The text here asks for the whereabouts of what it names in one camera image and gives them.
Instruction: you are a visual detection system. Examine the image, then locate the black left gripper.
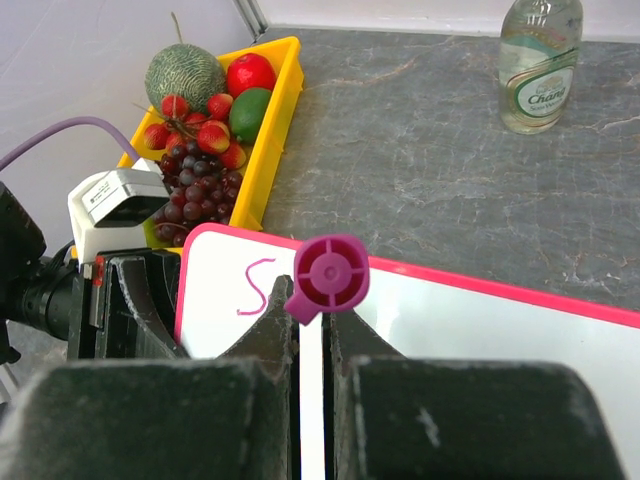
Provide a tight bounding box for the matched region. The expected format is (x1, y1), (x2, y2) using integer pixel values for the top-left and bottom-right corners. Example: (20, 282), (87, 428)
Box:
(69, 249), (188, 359)

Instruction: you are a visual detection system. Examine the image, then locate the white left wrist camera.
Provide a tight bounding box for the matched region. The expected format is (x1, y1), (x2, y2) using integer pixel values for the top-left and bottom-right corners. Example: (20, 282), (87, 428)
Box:
(67, 158), (169, 264)

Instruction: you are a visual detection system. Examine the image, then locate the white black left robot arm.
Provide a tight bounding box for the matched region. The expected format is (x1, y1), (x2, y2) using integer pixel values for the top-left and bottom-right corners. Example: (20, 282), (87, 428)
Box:
(1, 186), (188, 360)

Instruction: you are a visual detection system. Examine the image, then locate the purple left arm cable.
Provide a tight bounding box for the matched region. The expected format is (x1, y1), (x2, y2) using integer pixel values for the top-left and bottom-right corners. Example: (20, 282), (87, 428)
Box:
(0, 115), (141, 174)

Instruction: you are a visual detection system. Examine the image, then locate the pink framed whiteboard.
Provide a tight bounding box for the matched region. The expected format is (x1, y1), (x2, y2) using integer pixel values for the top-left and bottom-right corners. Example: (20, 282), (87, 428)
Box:
(175, 224), (639, 479)

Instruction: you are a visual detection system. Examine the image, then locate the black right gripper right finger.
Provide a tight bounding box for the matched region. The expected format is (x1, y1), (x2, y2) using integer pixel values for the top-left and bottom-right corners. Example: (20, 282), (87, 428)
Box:
(322, 311), (625, 479)

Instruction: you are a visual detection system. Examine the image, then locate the clear glass soda bottle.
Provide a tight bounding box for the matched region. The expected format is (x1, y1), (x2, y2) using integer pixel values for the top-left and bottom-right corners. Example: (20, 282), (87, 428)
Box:
(498, 0), (583, 135)

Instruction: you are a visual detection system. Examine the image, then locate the red apple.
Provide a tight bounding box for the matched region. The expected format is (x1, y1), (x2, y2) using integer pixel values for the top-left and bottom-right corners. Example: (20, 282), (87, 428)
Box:
(226, 53), (277, 98)

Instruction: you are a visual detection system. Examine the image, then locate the green netted melon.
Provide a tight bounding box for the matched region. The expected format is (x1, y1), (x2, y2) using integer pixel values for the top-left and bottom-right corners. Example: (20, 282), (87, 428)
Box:
(144, 12), (227, 113)

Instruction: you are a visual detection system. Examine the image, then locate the magenta whiteboard marker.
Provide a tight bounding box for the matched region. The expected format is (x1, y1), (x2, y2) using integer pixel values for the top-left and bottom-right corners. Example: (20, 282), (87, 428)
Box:
(284, 234), (370, 325)

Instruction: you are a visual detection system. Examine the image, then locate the green lime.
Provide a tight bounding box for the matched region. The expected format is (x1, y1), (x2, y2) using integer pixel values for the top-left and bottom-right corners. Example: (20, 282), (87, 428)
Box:
(229, 87), (272, 145)

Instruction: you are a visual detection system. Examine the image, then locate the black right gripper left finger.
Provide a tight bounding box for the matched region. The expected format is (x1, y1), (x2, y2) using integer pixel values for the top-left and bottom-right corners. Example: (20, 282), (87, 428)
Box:
(1, 275), (300, 479)

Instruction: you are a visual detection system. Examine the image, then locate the purple grape bunch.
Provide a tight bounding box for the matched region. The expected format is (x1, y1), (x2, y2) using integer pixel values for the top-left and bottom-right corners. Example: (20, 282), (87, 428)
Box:
(148, 137), (247, 248)

